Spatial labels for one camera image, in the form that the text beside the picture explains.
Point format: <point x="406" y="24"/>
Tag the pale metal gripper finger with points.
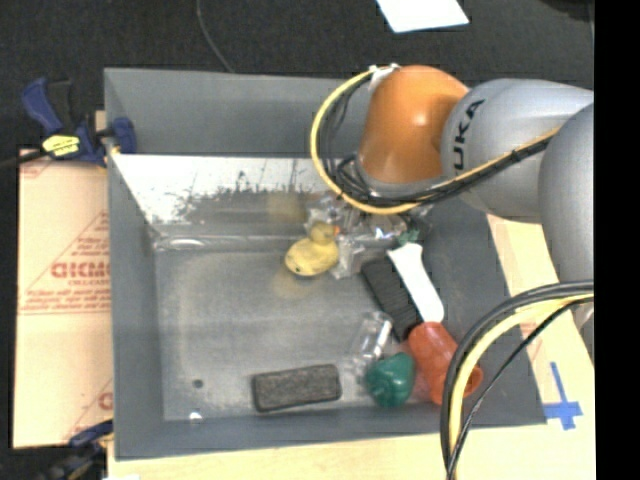
<point x="322" y="213"/>
<point x="350" y="260"/>

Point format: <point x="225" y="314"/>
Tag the yellow toy duck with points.
<point x="310" y="257"/>

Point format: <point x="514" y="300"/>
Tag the clear plastic bottle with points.
<point x="372" y="340"/>

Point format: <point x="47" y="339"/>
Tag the orange plastic toy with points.
<point x="434" y="353"/>

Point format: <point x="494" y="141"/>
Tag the green toy pepper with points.
<point x="391" y="380"/>

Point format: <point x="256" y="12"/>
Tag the grey metal bin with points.
<point x="225" y="308"/>

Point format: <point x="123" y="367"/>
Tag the dark grey sponge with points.
<point x="296" y="388"/>

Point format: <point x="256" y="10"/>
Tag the brown cardboard board, red print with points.
<point x="60" y="248"/>

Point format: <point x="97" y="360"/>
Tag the black cylinder on white bracket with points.
<point x="417" y="283"/>

